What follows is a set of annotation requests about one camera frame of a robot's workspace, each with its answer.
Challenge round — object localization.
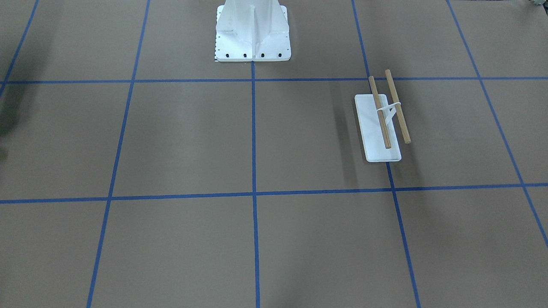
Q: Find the white wooden towel rack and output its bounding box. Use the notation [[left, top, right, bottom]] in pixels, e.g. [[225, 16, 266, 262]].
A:
[[354, 69, 411, 163]]

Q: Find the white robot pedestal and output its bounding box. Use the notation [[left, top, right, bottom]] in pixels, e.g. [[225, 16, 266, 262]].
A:
[[214, 0, 292, 62]]

